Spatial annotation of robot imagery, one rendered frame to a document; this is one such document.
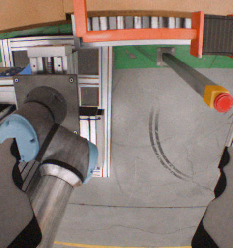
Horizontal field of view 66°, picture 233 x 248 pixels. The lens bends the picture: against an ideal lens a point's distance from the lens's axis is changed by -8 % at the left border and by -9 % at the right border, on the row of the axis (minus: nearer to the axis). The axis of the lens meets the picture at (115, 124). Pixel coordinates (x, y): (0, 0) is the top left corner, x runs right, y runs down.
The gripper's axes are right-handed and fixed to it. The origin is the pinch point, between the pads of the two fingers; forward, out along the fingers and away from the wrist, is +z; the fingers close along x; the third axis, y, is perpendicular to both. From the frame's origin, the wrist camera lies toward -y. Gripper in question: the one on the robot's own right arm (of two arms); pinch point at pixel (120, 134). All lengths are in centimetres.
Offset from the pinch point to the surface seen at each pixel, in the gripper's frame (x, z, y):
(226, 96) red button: 35, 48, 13
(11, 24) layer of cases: -63, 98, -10
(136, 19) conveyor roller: 7, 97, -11
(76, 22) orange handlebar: -8.6, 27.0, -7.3
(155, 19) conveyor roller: 16, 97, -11
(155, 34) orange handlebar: 5.9, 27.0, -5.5
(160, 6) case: 12, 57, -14
